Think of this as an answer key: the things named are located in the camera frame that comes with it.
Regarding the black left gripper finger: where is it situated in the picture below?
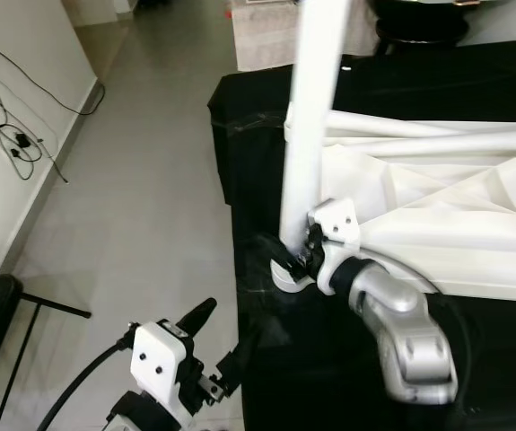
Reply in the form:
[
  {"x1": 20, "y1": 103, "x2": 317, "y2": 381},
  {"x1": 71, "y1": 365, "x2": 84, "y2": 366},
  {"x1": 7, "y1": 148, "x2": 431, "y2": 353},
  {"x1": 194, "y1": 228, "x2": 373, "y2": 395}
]
[
  {"x1": 175, "y1": 298, "x2": 218, "y2": 338},
  {"x1": 222, "y1": 323, "x2": 263, "y2": 391}
]

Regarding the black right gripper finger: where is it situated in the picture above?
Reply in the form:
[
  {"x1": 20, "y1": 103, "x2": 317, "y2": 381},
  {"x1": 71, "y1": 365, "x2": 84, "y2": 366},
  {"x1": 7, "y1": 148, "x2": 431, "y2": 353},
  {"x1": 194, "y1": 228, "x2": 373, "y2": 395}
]
[{"x1": 256, "y1": 233, "x2": 305, "y2": 275}]

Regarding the pale low box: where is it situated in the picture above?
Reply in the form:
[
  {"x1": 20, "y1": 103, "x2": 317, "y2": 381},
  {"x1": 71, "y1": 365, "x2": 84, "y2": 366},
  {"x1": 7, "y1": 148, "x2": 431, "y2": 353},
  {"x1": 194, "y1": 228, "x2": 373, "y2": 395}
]
[{"x1": 235, "y1": 0, "x2": 380, "y2": 73}]

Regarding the black stool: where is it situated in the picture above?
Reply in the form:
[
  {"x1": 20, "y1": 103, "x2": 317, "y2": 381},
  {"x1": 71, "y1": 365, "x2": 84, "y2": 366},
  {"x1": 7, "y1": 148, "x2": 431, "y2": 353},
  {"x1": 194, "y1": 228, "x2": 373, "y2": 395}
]
[{"x1": 374, "y1": 34, "x2": 470, "y2": 57}]

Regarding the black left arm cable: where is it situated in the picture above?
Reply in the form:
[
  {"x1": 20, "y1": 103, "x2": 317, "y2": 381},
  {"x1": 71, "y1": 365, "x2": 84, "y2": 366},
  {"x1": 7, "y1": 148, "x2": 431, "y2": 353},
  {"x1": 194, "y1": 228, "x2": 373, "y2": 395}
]
[{"x1": 38, "y1": 328, "x2": 142, "y2": 431}]

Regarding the black wall cable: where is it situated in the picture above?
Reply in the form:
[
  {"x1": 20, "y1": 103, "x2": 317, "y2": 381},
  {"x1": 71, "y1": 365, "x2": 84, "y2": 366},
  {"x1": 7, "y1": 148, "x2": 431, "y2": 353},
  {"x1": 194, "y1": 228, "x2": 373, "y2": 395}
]
[{"x1": 0, "y1": 18, "x2": 106, "y2": 185}]

